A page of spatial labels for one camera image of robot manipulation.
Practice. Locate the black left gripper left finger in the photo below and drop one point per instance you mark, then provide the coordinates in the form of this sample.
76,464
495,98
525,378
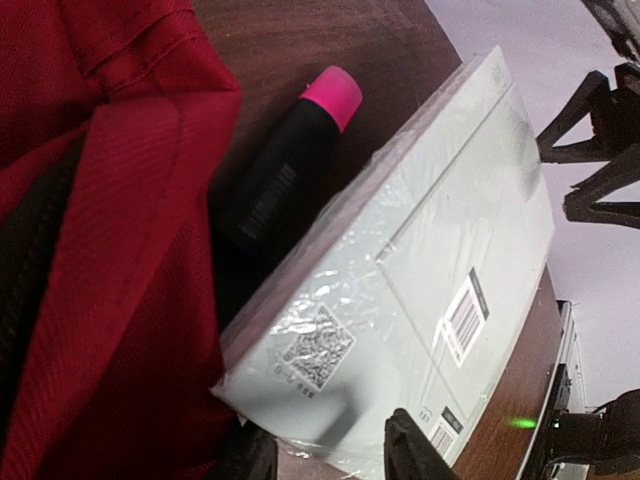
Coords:
252,454

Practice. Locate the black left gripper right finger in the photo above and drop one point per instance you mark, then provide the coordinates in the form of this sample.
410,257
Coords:
408,454

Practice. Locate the grey shrink-wrapped book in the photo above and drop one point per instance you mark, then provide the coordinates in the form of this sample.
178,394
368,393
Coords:
410,289

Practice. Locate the red backpack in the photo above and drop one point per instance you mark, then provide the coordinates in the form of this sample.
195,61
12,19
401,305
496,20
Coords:
114,118

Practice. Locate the black pink highlighter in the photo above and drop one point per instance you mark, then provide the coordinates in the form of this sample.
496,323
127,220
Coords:
265,197

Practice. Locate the front aluminium rail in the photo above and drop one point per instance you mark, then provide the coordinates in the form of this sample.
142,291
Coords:
565,393

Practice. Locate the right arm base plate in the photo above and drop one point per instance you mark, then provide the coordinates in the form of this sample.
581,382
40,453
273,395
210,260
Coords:
606,439

